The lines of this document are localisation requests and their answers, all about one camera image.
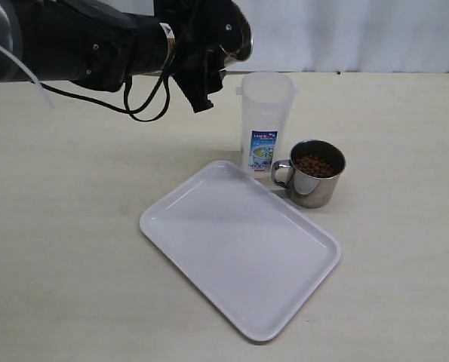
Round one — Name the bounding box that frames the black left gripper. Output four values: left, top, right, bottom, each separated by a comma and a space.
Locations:
167, 1, 232, 113

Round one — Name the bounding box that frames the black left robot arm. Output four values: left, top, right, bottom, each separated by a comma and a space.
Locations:
0, 1, 241, 112

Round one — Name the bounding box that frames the clear plastic container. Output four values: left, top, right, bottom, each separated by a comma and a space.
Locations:
236, 72, 297, 179

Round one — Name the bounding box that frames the right steel mug with pellets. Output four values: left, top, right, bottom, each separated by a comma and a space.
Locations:
270, 140, 346, 208

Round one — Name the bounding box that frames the white thin tube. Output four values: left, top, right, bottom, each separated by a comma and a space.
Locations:
0, 45, 54, 109

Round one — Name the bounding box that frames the white rectangular plastic tray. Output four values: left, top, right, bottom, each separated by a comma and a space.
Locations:
140, 160, 342, 342

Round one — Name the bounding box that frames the white curtain backdrop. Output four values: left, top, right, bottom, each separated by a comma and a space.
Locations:
232, 1, 449, 73

